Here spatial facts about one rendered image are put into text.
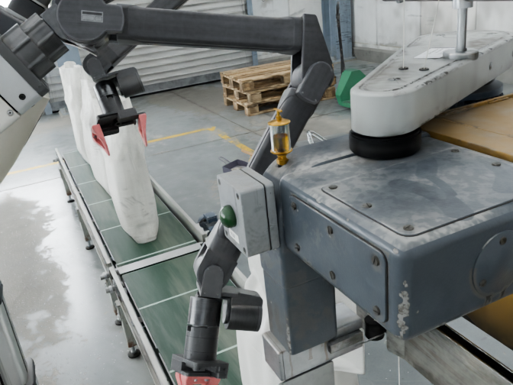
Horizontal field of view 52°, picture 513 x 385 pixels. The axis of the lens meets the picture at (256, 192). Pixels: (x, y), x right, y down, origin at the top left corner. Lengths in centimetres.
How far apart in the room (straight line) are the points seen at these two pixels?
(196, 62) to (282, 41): 764
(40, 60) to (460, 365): 73
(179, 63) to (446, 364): 791
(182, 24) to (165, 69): 751
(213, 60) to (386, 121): 803
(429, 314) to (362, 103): 27
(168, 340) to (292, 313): 130
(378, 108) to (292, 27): 33
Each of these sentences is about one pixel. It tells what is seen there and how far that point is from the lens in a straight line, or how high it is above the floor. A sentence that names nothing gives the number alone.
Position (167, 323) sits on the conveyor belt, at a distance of 207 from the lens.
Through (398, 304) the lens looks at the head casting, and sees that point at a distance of 50.
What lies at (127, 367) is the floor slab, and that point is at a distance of 254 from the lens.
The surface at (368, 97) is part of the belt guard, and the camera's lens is 64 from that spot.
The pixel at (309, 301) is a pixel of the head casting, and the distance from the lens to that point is 73.
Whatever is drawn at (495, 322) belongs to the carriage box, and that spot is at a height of 106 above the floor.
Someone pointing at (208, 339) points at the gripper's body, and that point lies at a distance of 93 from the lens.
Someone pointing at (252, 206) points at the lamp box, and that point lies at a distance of 63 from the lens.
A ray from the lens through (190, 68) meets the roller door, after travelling 852.
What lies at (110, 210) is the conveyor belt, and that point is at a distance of 317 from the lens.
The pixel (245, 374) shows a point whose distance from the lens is 143.
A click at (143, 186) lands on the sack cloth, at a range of 261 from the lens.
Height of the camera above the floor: 156
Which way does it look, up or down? 23 degrees down
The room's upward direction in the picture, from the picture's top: 6 degrees counter-clockwise
